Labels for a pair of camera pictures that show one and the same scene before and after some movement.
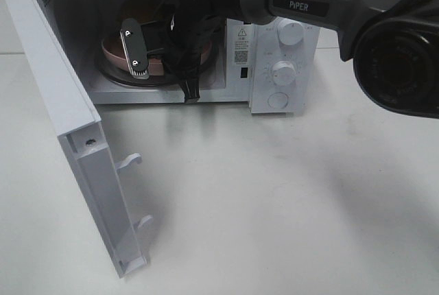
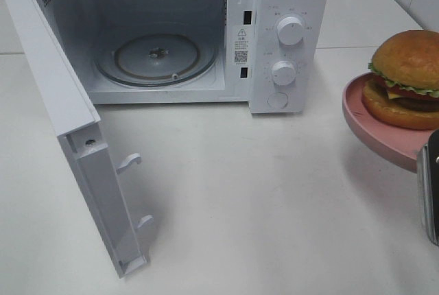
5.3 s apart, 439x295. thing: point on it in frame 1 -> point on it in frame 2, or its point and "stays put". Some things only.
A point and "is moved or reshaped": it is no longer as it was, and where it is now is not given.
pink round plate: [114, 55] -> [395, 145]
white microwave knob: [290, 33] stays put
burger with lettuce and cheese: [142, 9] is moved or reshaped
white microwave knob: [283, 73] stays put
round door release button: [278, 100] stays put
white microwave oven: [112, 22] stays put
